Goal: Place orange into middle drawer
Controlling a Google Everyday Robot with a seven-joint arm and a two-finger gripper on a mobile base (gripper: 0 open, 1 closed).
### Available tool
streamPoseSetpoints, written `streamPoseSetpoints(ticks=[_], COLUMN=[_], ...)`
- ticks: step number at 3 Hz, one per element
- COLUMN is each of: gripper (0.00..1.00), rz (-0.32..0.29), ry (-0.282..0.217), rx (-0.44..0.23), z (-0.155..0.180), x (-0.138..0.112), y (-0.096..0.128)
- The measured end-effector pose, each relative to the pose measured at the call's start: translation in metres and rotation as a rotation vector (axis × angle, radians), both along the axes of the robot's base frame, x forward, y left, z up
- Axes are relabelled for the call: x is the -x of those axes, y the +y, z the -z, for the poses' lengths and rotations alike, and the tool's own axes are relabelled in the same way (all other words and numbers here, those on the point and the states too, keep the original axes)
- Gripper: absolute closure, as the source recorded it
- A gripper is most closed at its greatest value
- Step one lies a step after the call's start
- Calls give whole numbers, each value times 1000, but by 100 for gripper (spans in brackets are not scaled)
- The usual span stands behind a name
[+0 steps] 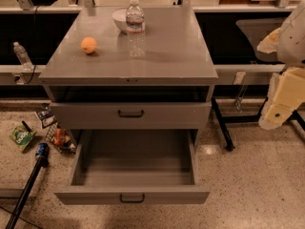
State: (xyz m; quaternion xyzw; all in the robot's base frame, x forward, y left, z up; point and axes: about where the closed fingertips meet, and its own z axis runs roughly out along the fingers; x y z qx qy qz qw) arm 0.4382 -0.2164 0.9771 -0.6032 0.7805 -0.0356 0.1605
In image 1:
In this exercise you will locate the green snack bag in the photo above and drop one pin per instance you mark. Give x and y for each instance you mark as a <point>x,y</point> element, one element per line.
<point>22,137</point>

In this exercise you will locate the small water bottle on ledge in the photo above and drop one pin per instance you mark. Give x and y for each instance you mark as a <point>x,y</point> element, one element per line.
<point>22,56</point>

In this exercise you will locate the dark snack packet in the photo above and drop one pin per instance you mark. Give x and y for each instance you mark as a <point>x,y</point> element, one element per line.
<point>46,118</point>

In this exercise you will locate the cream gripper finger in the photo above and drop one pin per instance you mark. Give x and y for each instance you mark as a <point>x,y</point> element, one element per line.
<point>269,43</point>
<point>286,93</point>

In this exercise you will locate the grey metal drawer cabinet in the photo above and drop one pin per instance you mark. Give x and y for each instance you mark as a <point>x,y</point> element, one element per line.
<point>176,67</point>

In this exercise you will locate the open lower grey drawer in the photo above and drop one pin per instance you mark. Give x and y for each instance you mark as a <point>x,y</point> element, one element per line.
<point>134,167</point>

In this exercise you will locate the grey chair seat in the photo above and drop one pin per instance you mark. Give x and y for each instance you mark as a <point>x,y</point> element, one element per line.
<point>256,30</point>

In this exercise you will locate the wire basket with items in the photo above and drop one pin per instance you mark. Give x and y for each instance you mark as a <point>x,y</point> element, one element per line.
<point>59,139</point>

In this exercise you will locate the orange fruit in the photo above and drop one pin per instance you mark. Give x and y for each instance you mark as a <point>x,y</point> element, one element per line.
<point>88,45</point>

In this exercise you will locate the black stand frame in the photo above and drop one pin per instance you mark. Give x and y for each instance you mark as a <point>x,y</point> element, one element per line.
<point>224,120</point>

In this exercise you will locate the closed upper grey drawer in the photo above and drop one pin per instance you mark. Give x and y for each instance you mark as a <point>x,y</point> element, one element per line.
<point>106,116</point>

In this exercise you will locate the blue soda can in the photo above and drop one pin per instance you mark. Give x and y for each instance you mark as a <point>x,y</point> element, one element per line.
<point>42,151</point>

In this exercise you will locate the white bowl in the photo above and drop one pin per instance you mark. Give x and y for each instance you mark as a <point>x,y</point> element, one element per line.
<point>119,19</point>

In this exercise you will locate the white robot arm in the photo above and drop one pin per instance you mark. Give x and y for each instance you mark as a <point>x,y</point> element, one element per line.
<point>291,40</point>

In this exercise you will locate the clear plastic water bottle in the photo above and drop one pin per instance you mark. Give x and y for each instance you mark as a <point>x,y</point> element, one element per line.
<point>135,21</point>

